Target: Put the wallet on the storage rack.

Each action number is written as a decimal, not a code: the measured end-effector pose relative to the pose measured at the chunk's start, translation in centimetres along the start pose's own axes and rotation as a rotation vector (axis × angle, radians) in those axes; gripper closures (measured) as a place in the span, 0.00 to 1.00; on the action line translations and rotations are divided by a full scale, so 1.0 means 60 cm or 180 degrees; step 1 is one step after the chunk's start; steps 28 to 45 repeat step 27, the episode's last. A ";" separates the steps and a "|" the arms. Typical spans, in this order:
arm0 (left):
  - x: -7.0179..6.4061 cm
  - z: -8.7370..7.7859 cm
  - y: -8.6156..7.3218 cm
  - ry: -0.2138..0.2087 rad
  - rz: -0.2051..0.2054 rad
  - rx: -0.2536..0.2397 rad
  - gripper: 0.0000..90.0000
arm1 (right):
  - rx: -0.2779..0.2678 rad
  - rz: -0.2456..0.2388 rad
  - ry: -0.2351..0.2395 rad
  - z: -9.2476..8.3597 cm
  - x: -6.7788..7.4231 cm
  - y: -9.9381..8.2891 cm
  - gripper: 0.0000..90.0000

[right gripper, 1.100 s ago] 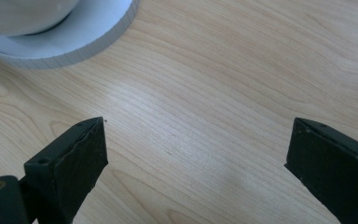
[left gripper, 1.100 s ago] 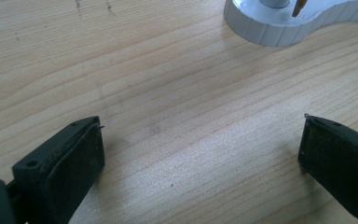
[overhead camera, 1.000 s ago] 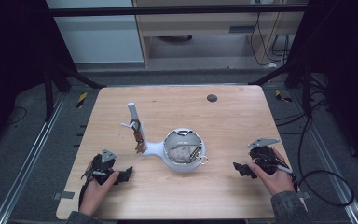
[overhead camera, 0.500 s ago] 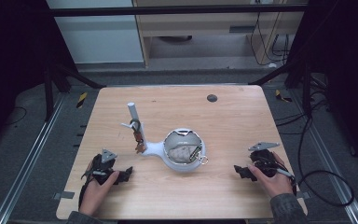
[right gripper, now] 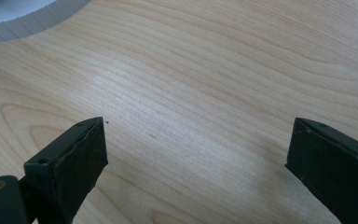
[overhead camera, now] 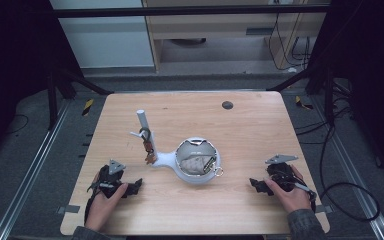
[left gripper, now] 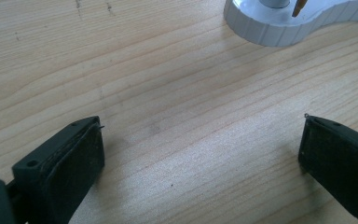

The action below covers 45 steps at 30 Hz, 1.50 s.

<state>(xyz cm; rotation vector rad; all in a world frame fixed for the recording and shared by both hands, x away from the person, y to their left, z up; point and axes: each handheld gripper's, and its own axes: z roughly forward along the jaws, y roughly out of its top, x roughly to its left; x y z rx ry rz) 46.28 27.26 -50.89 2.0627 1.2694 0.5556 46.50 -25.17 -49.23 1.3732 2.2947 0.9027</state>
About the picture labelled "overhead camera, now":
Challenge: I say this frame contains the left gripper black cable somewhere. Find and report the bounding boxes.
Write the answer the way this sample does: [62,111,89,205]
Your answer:
[83,181,116,225]

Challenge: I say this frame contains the beige quilted key pouch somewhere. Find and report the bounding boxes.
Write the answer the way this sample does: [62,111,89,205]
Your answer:
[179,154,225,178]

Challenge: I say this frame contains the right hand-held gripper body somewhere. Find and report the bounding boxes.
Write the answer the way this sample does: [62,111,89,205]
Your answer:
[265,154,299,193]

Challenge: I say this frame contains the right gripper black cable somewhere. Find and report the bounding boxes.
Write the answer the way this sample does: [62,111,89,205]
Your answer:
[293,182,318,213]

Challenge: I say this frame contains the thin black floor cable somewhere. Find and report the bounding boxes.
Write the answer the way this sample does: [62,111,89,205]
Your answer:
[0,114,30,136]

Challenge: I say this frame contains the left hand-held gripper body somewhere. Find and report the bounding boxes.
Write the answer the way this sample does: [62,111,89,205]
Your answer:
[97,159,128,198]

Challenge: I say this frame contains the looped black floor cable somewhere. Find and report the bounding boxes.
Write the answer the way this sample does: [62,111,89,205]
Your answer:
[319,123,381,223]

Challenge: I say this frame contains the white hook stand with bowl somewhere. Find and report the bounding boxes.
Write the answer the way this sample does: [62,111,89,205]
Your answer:
[129,109,222,185]

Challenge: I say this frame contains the light wooden desk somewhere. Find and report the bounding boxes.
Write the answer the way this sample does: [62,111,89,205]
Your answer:
[142,0,331,73]

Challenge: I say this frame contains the metal floor rail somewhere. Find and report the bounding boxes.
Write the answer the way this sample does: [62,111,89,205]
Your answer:
[309,96,384,240]
[0,99,73,240]

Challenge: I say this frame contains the person's right hand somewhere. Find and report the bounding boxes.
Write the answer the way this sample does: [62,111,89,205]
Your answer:
[265,165,313,214]

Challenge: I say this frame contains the black floor cables bundle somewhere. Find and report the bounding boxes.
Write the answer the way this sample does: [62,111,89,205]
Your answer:
[294,96,353,146]

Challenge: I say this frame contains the black cables under desk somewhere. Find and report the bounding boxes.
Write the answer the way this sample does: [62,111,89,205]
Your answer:
[268,13,313,72]

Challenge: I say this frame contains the black horizontal bar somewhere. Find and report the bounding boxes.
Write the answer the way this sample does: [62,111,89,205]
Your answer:
[51,4,331,18]

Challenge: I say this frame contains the grey tape strip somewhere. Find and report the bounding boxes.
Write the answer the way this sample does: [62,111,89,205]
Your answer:
[57,204,81,215]
[314,204,333,215]

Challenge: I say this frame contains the black metal stand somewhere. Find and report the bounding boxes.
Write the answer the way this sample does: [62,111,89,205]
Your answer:
[46,66,114,131]
[266,64,336,126]

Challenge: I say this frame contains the person's left hand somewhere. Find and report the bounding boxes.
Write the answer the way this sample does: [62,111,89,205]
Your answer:
[85,172,129,231]

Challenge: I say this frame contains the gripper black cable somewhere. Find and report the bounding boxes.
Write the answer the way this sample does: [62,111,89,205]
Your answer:
[83,181,116,225]
[293,182,318,213]

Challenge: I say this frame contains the white cabinet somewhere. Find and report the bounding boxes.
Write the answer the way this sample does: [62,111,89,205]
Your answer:
[50,0,155,69]

